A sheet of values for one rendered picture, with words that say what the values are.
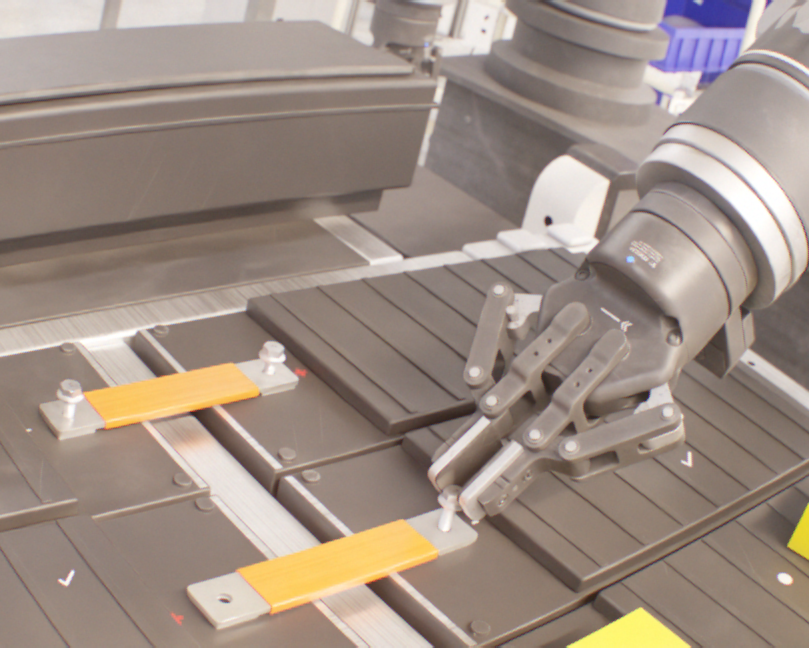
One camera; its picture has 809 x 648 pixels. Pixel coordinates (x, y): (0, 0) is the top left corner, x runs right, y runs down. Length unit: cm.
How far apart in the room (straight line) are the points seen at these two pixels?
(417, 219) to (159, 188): 49
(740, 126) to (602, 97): 102
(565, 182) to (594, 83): 55
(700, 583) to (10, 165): 45
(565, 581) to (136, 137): 37
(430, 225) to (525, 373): 64
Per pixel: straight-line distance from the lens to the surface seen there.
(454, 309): 78
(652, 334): 59
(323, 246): 85
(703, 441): 73
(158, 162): 76
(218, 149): 79
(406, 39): 135
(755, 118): 61
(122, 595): 50
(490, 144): 167
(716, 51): 307
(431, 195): 129
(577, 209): 108
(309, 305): 74
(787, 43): 66
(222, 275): 78
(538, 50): 165
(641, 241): 59
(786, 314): 149
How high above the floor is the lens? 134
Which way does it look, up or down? 27 degrees down
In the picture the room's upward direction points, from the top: 15 degrees clockwise
